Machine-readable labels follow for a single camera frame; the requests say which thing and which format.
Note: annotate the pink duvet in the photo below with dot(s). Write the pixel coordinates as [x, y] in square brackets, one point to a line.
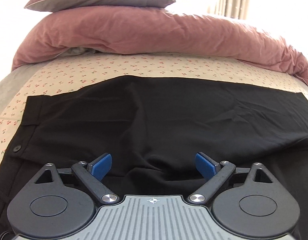
[133, 30]

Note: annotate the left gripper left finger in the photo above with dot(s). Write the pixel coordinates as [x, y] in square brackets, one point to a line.
[90, 175]

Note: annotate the cherry print bed sheet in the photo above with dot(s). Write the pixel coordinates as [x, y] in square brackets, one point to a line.
[67, 74]

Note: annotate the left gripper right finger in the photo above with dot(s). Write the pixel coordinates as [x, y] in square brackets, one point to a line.
[215, 174]

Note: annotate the black pants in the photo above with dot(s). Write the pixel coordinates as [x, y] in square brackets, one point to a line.
[153, 127]

